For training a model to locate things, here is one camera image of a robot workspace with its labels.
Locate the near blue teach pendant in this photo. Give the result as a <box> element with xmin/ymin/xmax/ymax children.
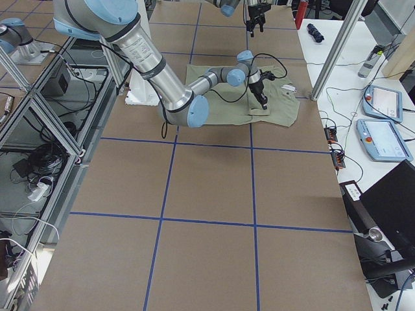
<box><xmin>356</xmin><ymin>119</ymin><xmax>414</xmax><ymax>163</ymax></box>

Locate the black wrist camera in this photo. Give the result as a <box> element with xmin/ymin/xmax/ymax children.
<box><xmin>259</xmin><ymin>69</ymin><xmax>276</xmax><ymax>81</ymax></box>

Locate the white red Miniso hang tag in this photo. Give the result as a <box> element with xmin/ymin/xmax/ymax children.
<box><xmin>281</xmin><ymin>84</ymin><xmax>297</xmax><ymax>93</ymax></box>

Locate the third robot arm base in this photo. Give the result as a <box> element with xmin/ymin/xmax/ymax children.
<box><xmin>1</xmin><ymin>17</ymin><xmax>46</xmax><ymax>65</ymax></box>

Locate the red cylinder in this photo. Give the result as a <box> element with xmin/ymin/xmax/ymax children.
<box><xmin>295</xmin><ymin>0</ymin><xmax>308</xmax><ymax>30</ymax></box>

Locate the clear water bottle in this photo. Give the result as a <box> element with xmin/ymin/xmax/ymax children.
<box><xmin>357</xmin><ymin>45</ymin><xmax>385</xmax><ymax>78</ymax></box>

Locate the black laptop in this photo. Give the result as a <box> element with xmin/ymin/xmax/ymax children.
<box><xmin>340</xmin><ymin>160</ymin><xmax>414</xmax><ymax>298</ymax></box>

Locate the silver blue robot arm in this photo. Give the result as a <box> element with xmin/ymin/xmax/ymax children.
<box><xmin>207</xmin><ymin>0</ymin><xmax>272</xmax><ymax>38</ymax></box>
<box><xmin>53</xmin><ymin>1</ymin><xmax>268</xmax><ymax>128</ymax></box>

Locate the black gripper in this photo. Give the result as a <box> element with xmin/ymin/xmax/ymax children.
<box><xmin>247</xmin><ymin>0</ymin><xmax>271</xmax><ymax>37</ymax></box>
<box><xmin>250</xmin><ymin>80</ymin><xmax>268</xmax><ymax>110</ymax></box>

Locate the blue teach pendant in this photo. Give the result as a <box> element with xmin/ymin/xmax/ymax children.
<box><xmin>362</xmin><ymin>85</ymin><xmax>403</xmax><ymax>123</ymax></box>
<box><xmin>356</xmin><ymin>119</ymin><xmax>414</xmax><ymax>163</ymax></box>

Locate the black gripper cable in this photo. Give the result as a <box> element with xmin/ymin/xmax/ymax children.
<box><xmin>207</xmin><ymin>52</ymin><xmax>289</xmax><ymax>103</ymax></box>

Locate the far blue teach pendant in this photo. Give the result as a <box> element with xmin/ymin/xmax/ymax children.
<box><xmin>362</xmin><ymin>85</ymin><xmax>403</xmax><ymax>123</ymax></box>

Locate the green long-sleeve shirt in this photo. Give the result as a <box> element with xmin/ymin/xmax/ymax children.
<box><xmin>185</xmin><ymin>63</ymin><xmax>301</xmax><ymax>128</ymax></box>

